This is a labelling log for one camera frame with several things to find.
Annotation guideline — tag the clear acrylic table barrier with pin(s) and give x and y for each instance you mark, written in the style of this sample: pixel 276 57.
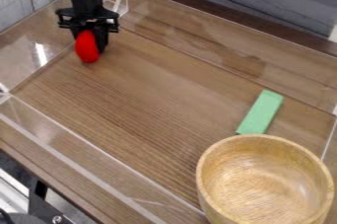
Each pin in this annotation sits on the clear acrylic table barrier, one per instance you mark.
pixel 112 131

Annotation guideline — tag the green rectangular block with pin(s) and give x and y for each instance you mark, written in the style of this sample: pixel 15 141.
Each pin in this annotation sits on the green rectangular block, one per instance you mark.
pixel 262 113

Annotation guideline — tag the red plush strawberry toy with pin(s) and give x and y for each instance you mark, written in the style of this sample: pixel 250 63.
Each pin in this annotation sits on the red plush strawberry toy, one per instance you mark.
pixel 86 47

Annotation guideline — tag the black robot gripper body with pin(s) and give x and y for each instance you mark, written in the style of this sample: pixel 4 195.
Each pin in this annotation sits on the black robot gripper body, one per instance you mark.
pixel 90 15

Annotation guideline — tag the black metal table frame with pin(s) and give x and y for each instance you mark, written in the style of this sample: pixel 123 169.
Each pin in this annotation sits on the black metal table frame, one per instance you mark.
pixel 42 212

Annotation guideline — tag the wooden bowl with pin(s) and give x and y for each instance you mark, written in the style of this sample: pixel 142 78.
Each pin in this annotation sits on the wooden bowl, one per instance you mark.
pixel 260 179

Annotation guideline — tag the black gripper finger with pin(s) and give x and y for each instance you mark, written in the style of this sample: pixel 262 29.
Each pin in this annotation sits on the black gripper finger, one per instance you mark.
pixel 76 31
pixel 102 40

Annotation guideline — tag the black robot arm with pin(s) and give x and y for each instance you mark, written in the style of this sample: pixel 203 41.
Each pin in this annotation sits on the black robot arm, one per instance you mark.
pixel 88 16

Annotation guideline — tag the clear acrylic corner bracket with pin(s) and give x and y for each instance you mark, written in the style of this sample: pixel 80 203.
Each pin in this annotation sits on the clear acrylic corner bracket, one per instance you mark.
pixel 119 6

